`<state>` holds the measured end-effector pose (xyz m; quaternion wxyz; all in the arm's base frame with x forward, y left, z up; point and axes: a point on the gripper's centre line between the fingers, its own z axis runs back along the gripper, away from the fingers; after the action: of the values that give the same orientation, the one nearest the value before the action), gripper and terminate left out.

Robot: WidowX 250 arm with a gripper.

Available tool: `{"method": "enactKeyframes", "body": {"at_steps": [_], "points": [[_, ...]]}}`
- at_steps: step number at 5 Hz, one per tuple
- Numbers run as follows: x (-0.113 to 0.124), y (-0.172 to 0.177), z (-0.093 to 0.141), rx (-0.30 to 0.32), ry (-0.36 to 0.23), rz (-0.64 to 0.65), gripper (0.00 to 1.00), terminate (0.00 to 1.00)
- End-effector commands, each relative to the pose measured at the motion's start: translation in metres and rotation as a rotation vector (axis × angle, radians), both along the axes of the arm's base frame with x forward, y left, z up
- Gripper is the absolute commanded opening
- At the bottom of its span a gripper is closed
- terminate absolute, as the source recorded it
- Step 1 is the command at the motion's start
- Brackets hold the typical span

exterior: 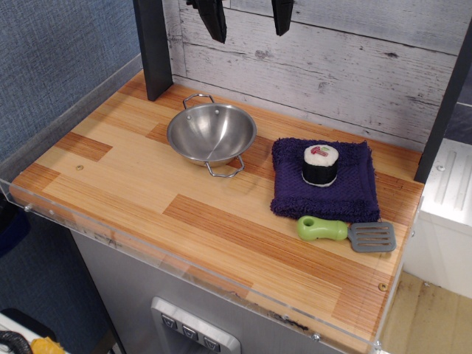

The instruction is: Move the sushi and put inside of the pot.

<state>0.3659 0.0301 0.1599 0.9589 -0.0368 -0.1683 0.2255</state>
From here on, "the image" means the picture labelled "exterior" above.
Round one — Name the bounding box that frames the black corrugated hose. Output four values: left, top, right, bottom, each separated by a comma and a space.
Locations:
0, 330, 35, 354

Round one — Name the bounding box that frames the dark grey left post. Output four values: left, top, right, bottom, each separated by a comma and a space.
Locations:
133, 0, 173, 101

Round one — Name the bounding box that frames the white side counter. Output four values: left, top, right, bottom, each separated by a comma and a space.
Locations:
403, 139, 471, 298

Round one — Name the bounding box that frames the clear acrylic guard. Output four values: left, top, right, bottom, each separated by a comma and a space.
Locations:
1, 74, 423, 353

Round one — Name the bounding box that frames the grey dispenser button panel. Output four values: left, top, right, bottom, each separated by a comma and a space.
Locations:
150, 296, 241, 353

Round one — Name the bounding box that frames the toy sushi roll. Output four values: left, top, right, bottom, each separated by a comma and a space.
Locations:
302, 145, 339, 187

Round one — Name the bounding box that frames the dark grey post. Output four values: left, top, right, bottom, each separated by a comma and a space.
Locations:
414, 23, 471, 184
133, 0, 173, 101

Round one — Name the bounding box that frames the stainless steel bowl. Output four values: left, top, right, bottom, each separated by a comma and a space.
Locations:
167, 94, 257, 178

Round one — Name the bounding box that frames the green handled grey spatula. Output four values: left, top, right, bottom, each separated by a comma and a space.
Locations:
296, 215, 397, 253

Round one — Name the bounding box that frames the yellow object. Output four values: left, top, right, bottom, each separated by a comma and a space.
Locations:
30, 337, 66, 354

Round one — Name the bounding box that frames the purple towel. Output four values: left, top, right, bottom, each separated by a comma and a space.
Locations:
271, 138, 381, 223

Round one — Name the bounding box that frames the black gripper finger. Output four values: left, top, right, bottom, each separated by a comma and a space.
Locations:
186, 0, 227, 44
271, 0, 294, 36

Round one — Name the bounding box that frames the silver toy cabinet front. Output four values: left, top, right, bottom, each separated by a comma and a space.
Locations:
73, 232, 372, 353

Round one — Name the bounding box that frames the dark grey right post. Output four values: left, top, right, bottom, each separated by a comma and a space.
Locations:
414, 23, 471, 184

